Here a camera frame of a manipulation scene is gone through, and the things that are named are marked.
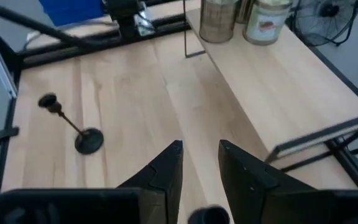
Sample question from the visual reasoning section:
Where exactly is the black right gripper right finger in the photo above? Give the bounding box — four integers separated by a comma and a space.
218, 139, 358, 224

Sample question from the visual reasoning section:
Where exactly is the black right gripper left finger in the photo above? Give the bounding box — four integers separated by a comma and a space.
0, 139, 185, 224

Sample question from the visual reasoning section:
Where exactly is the candle tin with white label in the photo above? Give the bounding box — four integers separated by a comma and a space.
242, 0, 293, 47

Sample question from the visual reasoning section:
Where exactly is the black floor fan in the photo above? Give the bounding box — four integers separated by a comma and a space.
286, 0, 358, 47

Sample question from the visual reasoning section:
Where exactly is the blue panel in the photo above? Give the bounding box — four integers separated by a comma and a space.
38, 0, 106, 27

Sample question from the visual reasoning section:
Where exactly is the wooden shelf black frame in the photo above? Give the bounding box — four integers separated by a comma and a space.
182, 0, 358, 191

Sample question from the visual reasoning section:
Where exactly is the black rig frame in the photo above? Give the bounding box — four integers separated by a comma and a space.
0, 15, 23, 200

